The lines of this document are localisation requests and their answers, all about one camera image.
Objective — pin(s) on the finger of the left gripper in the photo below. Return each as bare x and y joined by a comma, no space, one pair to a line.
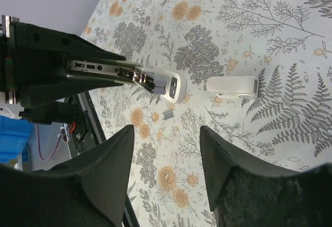
38,46
34,95

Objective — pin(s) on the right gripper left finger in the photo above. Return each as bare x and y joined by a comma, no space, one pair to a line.
87,190

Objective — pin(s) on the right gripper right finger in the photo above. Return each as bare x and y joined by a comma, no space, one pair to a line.
244,190

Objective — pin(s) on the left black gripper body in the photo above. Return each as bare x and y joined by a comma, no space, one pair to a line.
10,63

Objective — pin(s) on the small white stapler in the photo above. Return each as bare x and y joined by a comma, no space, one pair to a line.
243,87

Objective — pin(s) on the small removed staple piece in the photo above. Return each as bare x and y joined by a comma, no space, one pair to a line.
168,114

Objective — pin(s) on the olive green stapler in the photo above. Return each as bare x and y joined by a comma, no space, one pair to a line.
158,81

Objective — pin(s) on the floral table mat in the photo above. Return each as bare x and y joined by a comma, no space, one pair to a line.
285,43

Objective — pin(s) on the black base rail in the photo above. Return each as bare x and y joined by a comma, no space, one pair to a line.
85,133

